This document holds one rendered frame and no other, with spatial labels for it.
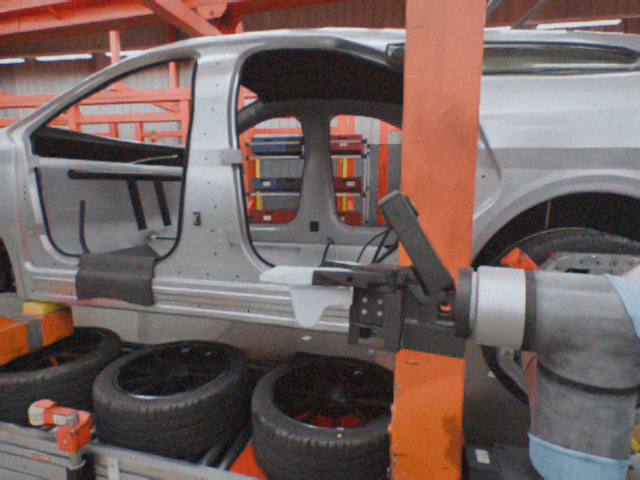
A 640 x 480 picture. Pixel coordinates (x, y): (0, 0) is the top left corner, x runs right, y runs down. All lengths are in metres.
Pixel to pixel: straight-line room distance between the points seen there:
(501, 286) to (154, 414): 1.47
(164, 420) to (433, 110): 1.42
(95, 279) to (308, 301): 1.76
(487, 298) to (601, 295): 0.08
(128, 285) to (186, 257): 0.33
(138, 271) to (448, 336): 1.68
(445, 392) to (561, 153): 0.87
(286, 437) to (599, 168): 1.34
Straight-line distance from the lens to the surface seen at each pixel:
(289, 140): 5.16
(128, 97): 8.88
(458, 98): 0.92
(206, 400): 1.69
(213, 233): 1.68
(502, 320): 0.37
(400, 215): 0.39
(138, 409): 1.70
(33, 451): 1.96
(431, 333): 0.40
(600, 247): 1.51
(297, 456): 1.45
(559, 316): 0.38
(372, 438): 1.43
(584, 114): 1.51
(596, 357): 0.39
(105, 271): 2.07
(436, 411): 1.05
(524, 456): 1.99
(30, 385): 2.15
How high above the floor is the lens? 1.33
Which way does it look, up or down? 8 degrees down
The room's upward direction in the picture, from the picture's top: straight up
